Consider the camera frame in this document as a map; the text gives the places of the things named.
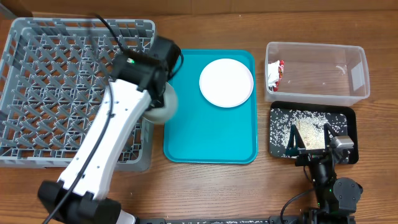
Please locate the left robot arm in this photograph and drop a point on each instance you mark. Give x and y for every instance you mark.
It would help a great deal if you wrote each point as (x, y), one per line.
(139, 88)

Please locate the clear plastic bin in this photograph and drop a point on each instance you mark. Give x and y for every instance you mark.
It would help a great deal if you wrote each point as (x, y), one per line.
(327, 74)

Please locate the teal serving tray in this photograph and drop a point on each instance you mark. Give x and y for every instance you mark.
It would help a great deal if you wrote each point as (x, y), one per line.
(201, 132)

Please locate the large white plate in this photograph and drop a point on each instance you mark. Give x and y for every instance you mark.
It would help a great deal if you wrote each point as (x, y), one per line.
(226, 83)

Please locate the grey plastic dish rack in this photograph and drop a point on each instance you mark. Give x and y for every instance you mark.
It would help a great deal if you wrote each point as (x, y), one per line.
(52, 83)

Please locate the spilled rice grains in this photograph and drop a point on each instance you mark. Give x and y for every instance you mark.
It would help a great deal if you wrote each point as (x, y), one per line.
(309, 124)

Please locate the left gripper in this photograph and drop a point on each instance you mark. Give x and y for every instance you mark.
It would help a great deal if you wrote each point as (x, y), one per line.
(157, 103)

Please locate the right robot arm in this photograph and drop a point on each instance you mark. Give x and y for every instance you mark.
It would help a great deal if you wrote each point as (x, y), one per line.
(337, 198)

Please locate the black waste tray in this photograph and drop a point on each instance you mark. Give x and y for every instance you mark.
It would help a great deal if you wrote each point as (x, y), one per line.
(353, 156)

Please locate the red snack wrapper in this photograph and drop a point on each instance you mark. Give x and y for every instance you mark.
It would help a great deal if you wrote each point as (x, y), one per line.
(275, 73)

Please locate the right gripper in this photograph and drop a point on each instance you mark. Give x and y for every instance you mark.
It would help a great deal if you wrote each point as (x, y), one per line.
(307, 156)

